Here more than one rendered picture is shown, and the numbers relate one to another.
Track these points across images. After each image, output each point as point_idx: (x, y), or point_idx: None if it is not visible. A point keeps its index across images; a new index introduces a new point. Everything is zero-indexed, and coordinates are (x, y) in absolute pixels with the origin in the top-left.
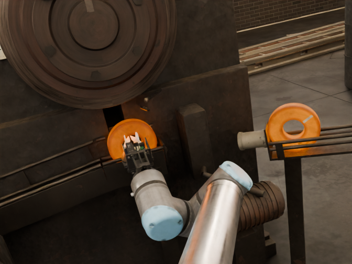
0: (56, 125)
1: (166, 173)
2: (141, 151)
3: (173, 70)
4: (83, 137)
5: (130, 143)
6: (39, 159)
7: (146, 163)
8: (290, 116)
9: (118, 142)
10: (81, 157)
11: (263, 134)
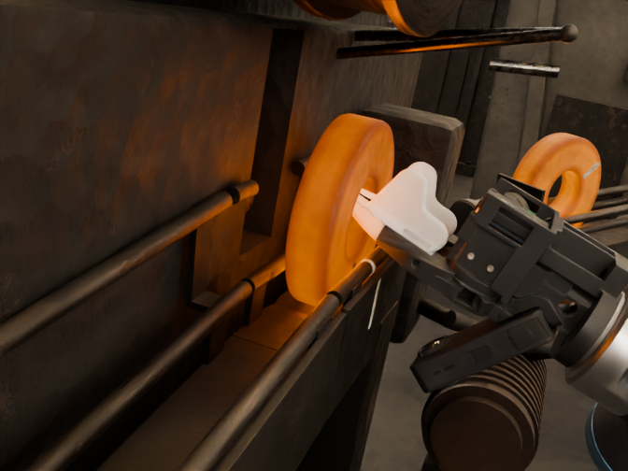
0: (149, 85)
1: (393, 324)
2: (561, 221)
3: None
4: (198, 175)
5: (496, 193)
6: (25, 298)
7: (624, 260)
8: (572, 161)
9: (351, 202)
10: (166, 281)
11: (524, 205)
